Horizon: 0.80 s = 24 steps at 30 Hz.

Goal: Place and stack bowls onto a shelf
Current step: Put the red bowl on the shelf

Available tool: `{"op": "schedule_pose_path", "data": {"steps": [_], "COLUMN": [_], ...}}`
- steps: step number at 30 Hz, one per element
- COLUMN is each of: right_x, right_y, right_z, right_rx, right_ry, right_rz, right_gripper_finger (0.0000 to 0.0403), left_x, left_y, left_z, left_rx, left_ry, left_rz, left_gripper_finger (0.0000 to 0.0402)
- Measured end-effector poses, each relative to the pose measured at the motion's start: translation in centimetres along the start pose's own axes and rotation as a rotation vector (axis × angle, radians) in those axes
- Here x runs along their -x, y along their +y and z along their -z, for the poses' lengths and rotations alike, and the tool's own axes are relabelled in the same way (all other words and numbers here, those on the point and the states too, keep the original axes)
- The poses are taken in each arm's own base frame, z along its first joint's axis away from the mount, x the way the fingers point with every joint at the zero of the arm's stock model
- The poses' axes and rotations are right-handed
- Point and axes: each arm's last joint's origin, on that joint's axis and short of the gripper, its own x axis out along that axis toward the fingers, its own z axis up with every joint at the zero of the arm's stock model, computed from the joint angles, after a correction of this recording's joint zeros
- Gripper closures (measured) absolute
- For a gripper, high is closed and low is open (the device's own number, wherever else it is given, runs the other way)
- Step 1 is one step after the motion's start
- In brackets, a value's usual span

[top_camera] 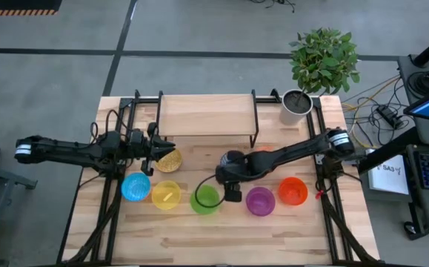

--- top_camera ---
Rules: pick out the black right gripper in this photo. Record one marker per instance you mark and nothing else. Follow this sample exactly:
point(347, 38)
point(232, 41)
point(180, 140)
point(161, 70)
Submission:
point(230, 173)

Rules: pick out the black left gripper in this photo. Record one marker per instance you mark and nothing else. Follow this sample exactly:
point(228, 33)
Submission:
point(140, 142)

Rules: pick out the yellow-inside blue patterned bowl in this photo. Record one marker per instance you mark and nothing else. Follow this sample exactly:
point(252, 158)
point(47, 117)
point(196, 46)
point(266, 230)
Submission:
point(169, 164)

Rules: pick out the teal patterned ceramic bowl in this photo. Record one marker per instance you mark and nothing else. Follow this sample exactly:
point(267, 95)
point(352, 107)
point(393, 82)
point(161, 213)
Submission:
point(233, 155)

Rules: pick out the green plastic bowl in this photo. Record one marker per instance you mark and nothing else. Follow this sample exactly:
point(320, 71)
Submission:
point(206, 202)

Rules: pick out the purple plastic bowl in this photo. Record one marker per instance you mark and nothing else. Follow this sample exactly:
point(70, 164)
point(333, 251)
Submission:
point(260, 201)

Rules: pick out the red patterned ceramic bowl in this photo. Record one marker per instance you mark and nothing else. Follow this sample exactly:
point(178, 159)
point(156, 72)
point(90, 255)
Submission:
point(264, 148)

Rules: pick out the yellow plastic bowl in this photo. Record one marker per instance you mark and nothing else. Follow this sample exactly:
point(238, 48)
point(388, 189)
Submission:
point(166, 196)

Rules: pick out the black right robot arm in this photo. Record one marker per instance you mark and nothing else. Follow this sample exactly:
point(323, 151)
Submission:
point(292, 152)

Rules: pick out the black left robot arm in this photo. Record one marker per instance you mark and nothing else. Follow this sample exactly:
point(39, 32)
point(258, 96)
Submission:
point(58, 150)

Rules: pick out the blue-inside orange patterned bowl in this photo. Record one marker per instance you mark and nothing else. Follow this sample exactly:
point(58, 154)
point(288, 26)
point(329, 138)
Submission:
point(135, 186)

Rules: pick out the orange plastic bowl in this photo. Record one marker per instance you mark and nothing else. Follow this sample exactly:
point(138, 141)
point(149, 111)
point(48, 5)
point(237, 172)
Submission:
point(292, 191)

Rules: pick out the white plant pot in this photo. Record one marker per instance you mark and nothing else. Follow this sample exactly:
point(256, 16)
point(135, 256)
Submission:
point(292, 111)

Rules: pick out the green leafy plant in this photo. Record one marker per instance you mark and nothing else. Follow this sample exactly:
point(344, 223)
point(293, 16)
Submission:
point(323, 61)

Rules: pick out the white paper sheet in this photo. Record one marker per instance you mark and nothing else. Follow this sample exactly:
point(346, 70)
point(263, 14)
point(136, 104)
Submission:
point(388, 180)

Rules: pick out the black power adapter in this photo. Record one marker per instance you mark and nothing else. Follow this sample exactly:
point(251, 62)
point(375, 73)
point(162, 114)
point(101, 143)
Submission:
point(389, 115)

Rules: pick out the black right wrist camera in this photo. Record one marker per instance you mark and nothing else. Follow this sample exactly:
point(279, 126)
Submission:
point(233, 193)

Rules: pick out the black table frame rails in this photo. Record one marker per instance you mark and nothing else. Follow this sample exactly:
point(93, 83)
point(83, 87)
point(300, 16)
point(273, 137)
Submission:
point(112, 222)

